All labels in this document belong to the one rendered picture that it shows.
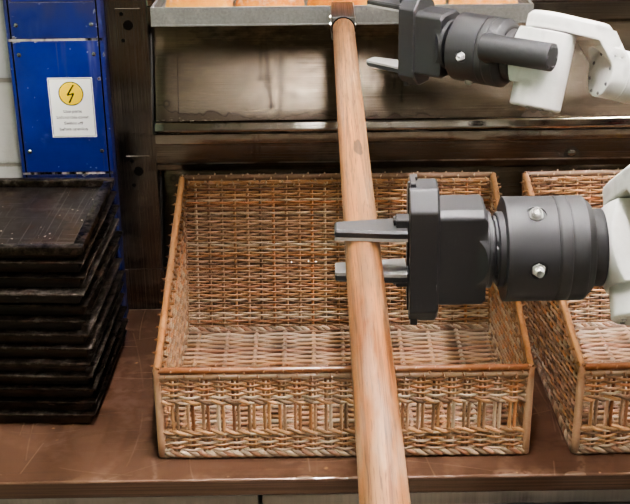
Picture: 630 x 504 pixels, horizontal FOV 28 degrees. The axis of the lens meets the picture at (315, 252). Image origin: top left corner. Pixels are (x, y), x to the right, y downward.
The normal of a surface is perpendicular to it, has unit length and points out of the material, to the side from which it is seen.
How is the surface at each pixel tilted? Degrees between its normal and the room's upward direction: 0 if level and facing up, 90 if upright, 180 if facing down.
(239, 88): 70
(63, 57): 90
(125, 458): 0
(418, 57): 90
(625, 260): 53
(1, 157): 90
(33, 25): 90
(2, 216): 0
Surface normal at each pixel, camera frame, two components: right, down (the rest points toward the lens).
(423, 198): -0.02, -0.35
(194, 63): 0.00, 0.07
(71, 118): 0.01, 0.41
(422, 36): -0.57, 0.35
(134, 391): -0.01, -0.91
